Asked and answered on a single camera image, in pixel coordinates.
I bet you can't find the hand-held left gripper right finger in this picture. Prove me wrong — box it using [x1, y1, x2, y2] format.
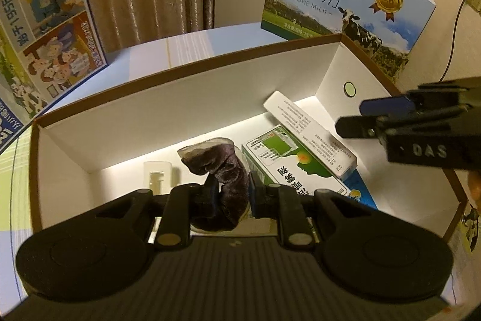
[249, 171, 372, 247]

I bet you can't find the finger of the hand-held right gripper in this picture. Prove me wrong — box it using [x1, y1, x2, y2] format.
[335, 114, 399, 142]
[360, 90, 425, 116]

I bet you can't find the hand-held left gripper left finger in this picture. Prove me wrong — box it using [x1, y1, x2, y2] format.
[94, 183, 220, 250]

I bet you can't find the dark purple scrunchie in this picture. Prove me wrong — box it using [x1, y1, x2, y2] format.
[177, 137, 252, 233]

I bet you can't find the green and white medicine box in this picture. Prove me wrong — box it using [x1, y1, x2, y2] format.
[241, 125, 352, 198]

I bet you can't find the white plastic window package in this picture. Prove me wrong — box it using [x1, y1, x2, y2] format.
[143, 161, 174, 196]

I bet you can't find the blue toothpaste tube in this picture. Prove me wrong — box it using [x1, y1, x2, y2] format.
[344, 171, 378, 211]

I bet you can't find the brown cardboard box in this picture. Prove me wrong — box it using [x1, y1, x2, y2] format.
[30, 32, 470, 242]

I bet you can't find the blue cartoon carton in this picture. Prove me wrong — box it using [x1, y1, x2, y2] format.
[0, 0, 109, 156]

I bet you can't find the black cable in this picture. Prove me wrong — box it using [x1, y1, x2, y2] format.
[438, 0, 479, 81]

